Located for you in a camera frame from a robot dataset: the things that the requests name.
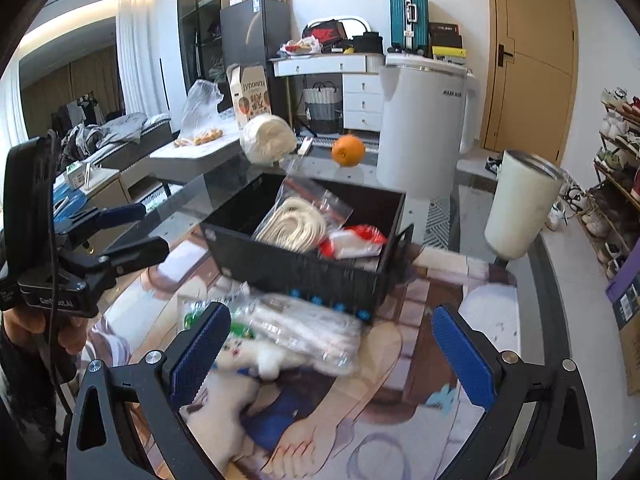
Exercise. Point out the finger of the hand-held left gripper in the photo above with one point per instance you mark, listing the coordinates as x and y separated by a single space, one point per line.
135 256
125 215

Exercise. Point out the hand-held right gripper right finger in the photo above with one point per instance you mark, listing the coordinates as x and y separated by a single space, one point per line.
462 355

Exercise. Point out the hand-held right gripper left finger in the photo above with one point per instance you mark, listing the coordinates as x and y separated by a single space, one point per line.
200 355

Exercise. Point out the white green medicine packet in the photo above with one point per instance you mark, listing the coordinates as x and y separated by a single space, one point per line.
192 317

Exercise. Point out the bagged white socks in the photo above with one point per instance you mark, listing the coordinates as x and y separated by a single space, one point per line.
310 332

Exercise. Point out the black cardboard box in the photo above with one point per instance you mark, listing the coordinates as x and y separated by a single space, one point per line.
300 272

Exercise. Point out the white pouch with red print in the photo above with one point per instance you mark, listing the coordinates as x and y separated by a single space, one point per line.
355 242

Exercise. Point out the person's left hand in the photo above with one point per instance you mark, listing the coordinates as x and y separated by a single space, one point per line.
20 330

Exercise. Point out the beige cabinet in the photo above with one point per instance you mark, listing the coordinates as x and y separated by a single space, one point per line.
107 195

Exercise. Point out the blue bag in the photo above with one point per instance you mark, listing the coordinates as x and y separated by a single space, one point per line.
70 205

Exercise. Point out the white green small box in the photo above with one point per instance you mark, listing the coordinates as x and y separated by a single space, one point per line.
80 176

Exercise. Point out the printed desk mat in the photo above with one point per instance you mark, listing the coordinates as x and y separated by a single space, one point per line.
390 360

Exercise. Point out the grey bed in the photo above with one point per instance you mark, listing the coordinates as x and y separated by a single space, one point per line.
130 140

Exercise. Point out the grey side table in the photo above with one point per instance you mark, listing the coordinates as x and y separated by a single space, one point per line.
195 157

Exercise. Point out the clothes rack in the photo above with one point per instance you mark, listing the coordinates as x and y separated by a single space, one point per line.
75 110

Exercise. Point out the plastic bag of small oranges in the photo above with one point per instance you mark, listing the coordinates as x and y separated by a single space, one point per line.
200 110

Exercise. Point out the brown curtain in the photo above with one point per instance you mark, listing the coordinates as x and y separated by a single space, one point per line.
65 85

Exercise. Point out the white curtain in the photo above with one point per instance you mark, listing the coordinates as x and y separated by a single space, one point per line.
137 70

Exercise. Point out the white tumbler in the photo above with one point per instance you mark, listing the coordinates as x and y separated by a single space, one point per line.
520 205

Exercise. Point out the wrapped napa cabbage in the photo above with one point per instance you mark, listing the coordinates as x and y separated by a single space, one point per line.
267 139

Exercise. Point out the open cardboard box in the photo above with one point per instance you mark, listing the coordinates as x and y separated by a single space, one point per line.
631 360

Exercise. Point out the dark green box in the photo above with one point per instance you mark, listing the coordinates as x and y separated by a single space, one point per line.
625 310

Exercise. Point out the printed fruit carton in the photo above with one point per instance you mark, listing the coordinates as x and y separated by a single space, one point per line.
252 100

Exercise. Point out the black white sneaker pair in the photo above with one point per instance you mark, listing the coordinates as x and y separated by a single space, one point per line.
494 165

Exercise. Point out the dark glass wardrobe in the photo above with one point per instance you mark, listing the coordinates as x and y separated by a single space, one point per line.
200 25

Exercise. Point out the grey fridge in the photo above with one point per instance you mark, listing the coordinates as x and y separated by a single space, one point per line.
255 45

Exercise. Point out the woven basket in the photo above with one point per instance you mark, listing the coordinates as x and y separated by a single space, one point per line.
322 107

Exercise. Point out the wooden shoe rack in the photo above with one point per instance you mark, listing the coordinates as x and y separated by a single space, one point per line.
615 180

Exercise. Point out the orange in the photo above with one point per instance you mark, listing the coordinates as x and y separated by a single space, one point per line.
348 151

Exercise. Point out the white electric kettle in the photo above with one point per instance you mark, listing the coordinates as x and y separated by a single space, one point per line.
420 125

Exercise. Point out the white bag with red food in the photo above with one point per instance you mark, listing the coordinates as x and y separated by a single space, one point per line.
300 47

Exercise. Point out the white desk with drawers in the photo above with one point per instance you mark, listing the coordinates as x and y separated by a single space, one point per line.
362 100

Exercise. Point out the red black shoe box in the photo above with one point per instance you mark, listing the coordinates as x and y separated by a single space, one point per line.
325 32

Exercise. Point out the shoe rack with shoes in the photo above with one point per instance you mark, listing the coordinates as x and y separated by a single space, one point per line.
612 127

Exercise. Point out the black bag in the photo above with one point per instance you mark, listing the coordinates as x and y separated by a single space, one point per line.
367 44

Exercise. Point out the black yellow shoe box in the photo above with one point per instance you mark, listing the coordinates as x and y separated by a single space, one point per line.
450 52

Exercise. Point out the wooden door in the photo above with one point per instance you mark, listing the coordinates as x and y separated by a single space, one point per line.
535 60

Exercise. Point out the black flat box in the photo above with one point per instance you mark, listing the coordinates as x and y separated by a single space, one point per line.
446 35

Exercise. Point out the teal suitcase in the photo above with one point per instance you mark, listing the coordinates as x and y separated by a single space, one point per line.
407 17

